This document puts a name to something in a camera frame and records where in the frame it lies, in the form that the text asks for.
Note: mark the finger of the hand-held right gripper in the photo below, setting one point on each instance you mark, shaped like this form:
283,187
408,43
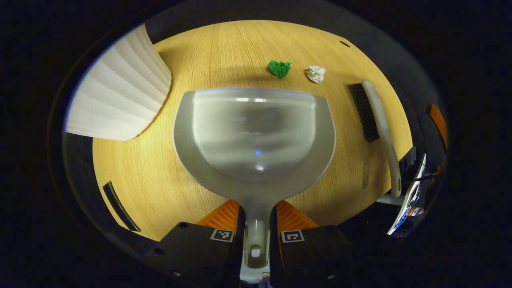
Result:
438,122

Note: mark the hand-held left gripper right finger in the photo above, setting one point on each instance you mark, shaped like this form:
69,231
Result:
273,232

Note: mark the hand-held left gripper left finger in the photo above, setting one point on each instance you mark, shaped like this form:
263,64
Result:
240,230

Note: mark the small white broom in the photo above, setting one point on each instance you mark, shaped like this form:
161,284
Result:
380,116

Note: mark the grey plastic dustpan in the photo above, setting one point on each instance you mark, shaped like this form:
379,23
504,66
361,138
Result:
256,132

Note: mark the white paper ball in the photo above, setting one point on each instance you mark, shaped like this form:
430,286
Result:
316,74

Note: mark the green paper ball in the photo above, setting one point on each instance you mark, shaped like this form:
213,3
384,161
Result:
279,68

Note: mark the white ribbed garbage bin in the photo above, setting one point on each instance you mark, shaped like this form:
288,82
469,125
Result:
120,92

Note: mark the wooden desktop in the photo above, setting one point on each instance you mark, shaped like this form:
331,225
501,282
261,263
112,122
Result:
224,56

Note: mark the dark glossy bar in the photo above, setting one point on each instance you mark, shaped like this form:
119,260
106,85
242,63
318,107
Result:
120,206

